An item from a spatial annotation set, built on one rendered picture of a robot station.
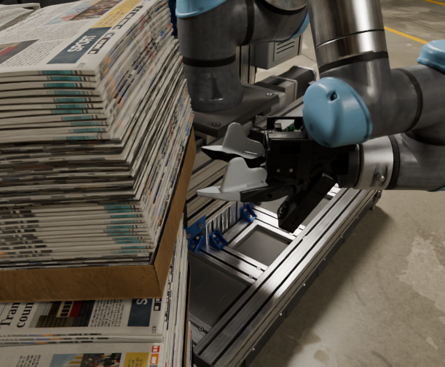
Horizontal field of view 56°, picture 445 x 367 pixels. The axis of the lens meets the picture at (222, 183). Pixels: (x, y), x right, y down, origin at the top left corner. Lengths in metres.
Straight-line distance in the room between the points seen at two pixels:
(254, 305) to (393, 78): 0.86
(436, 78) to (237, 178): 0.25
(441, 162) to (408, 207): 1.54
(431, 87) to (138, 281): 0.37
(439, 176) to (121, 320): 0.42
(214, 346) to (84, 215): 0.82
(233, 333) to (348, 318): 0.51
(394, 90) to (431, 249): 1.48
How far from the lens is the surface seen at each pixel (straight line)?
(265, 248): 1.43
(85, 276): 0.41
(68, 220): 0.38
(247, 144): 0.61
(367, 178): 0.57
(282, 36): 0.91
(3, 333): 0.47
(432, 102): 0.52
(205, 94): 0.85
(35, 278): 0.43
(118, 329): 0.43
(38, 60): 0.33
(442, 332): 1.62
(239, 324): 1.19
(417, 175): 0.59
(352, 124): 0.45
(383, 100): 0.47
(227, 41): 0.84
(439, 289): 1.76
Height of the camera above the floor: 1.16
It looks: 33 degrees down
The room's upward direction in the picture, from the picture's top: straight up
